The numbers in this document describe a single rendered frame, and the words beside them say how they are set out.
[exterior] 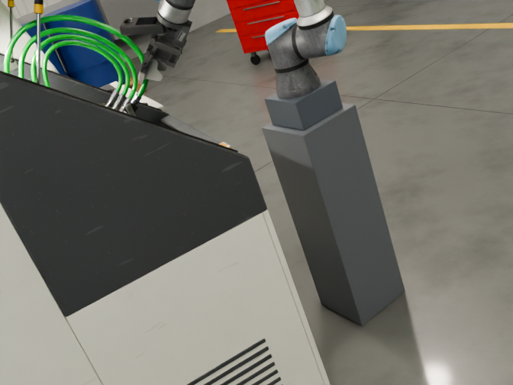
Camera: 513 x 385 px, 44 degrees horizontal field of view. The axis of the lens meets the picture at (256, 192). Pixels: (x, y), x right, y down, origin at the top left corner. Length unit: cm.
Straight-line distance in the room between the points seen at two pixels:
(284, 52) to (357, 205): 60
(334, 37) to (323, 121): 29
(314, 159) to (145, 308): 78
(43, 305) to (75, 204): 26
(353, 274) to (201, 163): 95
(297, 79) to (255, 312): 77
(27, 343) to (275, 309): 66
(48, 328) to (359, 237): 117
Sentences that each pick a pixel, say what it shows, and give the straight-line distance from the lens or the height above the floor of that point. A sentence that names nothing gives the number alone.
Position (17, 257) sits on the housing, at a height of 99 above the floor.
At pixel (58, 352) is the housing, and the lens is 168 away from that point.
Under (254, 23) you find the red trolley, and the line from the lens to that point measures 614.
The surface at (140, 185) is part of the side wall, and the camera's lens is 156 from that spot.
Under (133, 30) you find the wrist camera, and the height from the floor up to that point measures 133.
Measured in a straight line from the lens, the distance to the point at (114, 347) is 171.
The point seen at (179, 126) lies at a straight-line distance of 208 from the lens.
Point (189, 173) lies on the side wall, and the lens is 159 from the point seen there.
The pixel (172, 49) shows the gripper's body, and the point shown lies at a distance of 163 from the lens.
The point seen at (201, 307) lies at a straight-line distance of 174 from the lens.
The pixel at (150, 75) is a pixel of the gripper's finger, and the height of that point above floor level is 121.
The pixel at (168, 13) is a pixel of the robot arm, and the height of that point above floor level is 135.
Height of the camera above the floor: 156
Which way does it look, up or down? 25 degrees down
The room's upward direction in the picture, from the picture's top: 20 degrees counter-clockwise
